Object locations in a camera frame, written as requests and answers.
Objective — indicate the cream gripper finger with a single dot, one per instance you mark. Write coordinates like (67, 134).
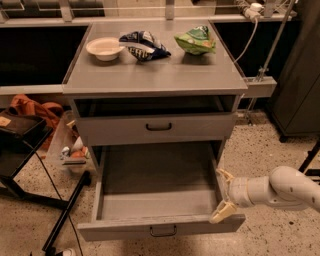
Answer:
(223, 211)
(227, 176)

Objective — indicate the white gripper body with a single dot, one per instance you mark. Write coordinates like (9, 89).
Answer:
(238, 192)

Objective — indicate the grey drawer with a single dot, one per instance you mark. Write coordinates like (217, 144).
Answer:
(157, 190)
(98, 131)

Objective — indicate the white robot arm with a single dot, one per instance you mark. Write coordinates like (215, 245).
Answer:
(285, 188)

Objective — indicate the grey top drawer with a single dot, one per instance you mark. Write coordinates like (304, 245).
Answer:
(98, 131)

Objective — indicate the grey drawer cabinet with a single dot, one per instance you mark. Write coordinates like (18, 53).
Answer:
(176, 85)

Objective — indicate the black tripod leg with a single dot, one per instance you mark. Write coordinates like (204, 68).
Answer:
(312, 173)

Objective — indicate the dark grey cabinet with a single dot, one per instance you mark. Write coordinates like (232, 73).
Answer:
(294, 107)

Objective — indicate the metal pole stand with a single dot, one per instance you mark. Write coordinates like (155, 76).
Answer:
(258, 80)

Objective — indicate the green chip bag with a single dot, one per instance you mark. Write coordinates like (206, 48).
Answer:
(196, 41)

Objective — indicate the blue chip bag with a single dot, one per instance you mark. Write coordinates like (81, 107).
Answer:
(144, 46)

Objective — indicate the clear plastic bin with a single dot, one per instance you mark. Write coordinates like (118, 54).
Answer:
(62, 144)

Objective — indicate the white power strip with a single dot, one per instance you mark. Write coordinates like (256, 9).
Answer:
(250, 11)

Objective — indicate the white paper bowl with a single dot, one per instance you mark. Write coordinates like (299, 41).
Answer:
(105, 48)

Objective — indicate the black stand with bag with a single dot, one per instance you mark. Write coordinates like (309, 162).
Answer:
(11, 164)

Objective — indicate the orange jacket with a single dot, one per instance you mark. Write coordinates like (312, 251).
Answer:
(36, 110)

